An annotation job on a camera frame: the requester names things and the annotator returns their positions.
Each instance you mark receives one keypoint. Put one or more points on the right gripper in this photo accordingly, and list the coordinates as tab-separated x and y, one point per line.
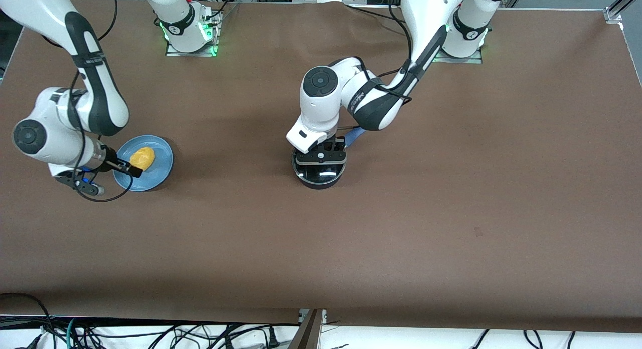
116	164

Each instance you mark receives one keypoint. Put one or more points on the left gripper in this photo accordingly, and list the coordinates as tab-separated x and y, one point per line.
328	146

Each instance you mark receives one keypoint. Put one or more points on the yellow potato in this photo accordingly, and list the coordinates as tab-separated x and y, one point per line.
144	157

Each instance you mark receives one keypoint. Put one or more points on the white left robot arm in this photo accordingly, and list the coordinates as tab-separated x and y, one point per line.
321	103

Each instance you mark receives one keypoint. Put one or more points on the blue round plate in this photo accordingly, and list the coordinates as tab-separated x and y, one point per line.
158	171

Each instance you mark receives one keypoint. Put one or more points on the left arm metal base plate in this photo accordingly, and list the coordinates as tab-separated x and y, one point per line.
474	60

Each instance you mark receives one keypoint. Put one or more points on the aluminium frame profile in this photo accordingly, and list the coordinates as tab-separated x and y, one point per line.
308	331

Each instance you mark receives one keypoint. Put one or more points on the aluminium corner bracket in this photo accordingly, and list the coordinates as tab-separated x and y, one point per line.
616	10

